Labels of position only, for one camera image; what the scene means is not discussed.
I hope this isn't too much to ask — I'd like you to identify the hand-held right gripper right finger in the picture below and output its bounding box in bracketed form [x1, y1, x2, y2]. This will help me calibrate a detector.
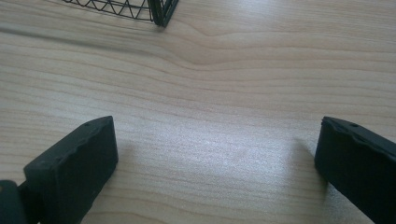
[314, 116, 396, 224]

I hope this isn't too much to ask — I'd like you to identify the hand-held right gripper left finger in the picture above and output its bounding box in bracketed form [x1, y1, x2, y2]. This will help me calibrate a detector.
[18, 115, 120, 224]

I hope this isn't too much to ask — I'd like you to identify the black wire basket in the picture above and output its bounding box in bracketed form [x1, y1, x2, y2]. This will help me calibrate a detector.
[62, 0, 180, 28]

